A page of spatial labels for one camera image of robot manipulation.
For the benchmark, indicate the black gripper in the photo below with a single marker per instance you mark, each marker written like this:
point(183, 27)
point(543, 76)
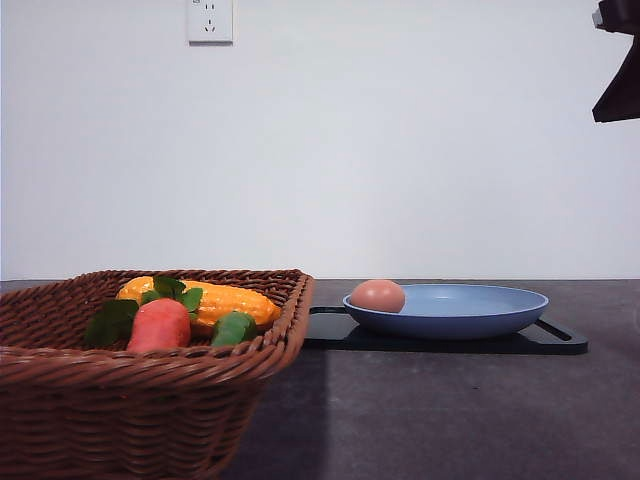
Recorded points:
point(621, 101)

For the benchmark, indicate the blue plate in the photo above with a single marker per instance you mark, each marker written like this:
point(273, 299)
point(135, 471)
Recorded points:
point(454, 312)

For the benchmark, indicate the brown egg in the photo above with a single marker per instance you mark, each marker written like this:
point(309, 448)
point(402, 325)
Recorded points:
point(378, 295)

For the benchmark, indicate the brown wicker basket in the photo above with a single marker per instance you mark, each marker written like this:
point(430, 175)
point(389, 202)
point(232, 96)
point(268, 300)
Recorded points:
point(73, 410)

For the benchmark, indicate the black tray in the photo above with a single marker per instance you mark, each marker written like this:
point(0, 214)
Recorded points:
point(329, 331)

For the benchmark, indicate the green toy vegetable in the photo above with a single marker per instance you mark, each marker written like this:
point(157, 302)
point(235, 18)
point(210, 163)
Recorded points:
point(233, 328)

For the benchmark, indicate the orange toy corn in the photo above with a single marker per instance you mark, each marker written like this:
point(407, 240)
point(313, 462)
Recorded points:
point(205, 300)

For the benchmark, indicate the red toy carrot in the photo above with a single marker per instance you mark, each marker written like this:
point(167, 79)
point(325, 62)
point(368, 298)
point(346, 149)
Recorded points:
point(160, 324)

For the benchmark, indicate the white wall socket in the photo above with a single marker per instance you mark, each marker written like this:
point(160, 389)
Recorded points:
point(210, 23)

